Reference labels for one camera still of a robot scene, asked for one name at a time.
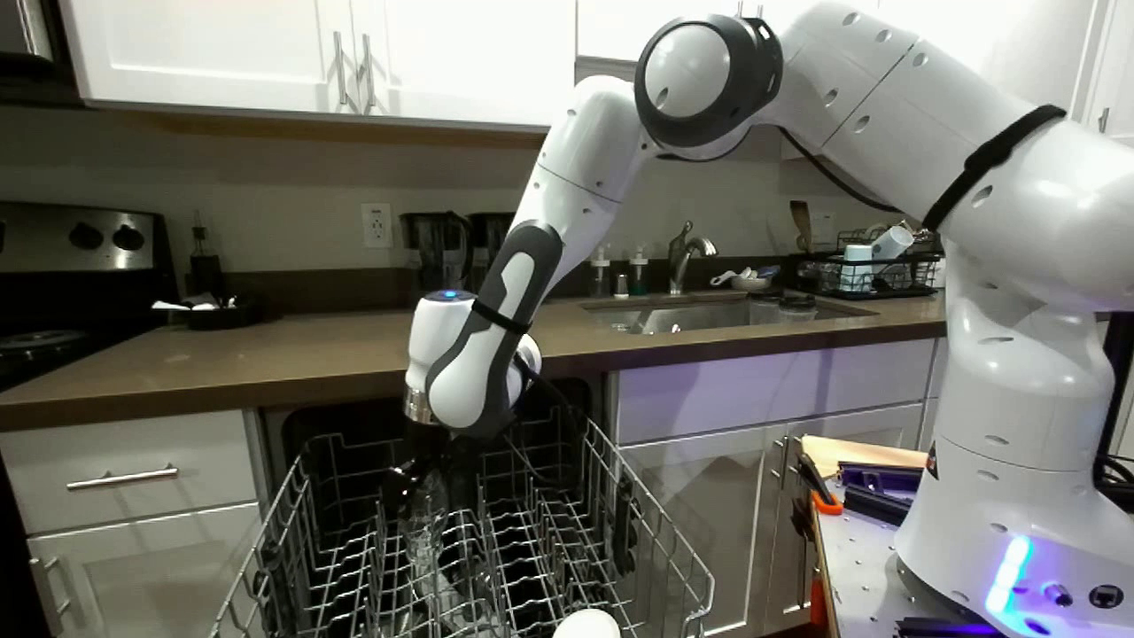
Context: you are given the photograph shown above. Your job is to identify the clear ribbed glass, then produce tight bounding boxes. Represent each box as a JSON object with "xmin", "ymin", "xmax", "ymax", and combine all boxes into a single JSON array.
[{"xmin": 398, "ymin": 470, "xmax": 462, "ymax": 572}]

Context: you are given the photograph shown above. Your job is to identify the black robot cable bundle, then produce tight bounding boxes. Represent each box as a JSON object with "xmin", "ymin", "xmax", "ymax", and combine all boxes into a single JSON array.
[{"xmin": 1092, "ymin": 310, "xmax": 1134, "ymax": 521}]

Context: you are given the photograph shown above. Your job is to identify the black pan with cloth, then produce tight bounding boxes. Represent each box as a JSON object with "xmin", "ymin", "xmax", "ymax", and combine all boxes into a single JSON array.
[{"xmin": 150, "ymin": 289, "xmax": 284, "ymax": 333}]

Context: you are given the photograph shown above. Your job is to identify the metal robot table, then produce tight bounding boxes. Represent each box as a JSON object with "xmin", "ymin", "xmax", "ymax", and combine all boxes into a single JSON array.
[{"xmin": 809, "ymin": 507, "xmax": 1134, "ymax": 638}]

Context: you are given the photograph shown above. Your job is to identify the white wall outlet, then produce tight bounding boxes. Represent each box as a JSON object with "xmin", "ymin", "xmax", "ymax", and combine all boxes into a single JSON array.
[{"xmin": 358, "ymin": 199, "xmax": 398, "ymax": 253}]

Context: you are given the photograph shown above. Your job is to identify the chrome faucet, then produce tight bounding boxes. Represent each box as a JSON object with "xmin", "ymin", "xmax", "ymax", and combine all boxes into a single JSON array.
[{"xmin": 658, "ymin": 222, "xmax": 722, "ymax": 299}]

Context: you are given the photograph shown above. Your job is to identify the white wire dish rack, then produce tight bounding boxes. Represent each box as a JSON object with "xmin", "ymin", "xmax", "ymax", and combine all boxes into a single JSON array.
[{"xmin": 258, "ymin": 384, "xmax": 616, "ymax": 638}]

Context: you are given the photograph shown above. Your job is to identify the wooden board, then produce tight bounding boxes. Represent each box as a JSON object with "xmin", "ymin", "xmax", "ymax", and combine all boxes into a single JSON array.
[{"xmin": 796, "ymin": 432, "xmax": 932, "ymax": 477}]

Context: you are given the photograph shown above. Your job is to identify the steel kitchen sink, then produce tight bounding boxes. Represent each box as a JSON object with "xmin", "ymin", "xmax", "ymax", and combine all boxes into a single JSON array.
[{"xmin": 583, "ymin": 289, "xmax": 879, "ymax": 344}]

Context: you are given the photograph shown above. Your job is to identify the white drawer cabinet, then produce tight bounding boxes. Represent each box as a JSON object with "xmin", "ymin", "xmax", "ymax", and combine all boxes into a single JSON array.
[{"xmin": 0, "ymin": 405, "xmax": 273, "ymax": 638}]

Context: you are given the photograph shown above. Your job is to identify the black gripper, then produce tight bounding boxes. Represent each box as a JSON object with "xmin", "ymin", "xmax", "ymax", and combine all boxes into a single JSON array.
[{"xmin": 378, "ymin": 423, "xmax": 467, "ymax": 501}]

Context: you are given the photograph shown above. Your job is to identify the dish drying rack with items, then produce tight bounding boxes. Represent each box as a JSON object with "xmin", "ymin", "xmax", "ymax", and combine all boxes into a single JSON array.
[{"xmin": 786, "ymin": 220, "xmax": 958, "ymax": 300}]

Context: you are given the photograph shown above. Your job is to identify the white upper cabinets with handles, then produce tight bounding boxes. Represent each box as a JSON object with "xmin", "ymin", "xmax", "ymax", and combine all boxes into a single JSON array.
[{"xmin": 58, "ymin": 0, "xmax": 583, "ymax": 135}]

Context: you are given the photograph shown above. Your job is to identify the white cup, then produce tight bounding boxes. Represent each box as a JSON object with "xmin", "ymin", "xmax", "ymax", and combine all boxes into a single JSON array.
[{"xmin": 549, "ymin": 607, "xmax": 625, "ymax": 638}]

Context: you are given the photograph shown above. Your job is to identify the white sink base cabinets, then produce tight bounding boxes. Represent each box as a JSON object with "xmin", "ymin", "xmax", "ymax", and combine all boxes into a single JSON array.
[{"xmin": 605, "ymin": 333, "xmax": 949, "ymax": 638}]

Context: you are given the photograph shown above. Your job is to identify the black steel stove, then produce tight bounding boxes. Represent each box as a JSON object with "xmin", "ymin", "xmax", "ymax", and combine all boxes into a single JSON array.
[{"xmin": 0, "ymin": 199, "xmax": 182, "ymax": 392}]

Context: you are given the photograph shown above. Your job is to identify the orange handled black tool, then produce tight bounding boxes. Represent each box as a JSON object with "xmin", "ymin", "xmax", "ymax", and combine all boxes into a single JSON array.
[{"xmin": 802, "ymin": 455, "xmax": 851, "ymax": 521}]

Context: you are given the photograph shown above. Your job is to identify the dark bottle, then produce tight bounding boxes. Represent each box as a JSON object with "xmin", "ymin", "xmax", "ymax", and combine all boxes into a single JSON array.
[{"xmin": 184, "ymin": 220, "xmax": 232, "ymax": 300}]

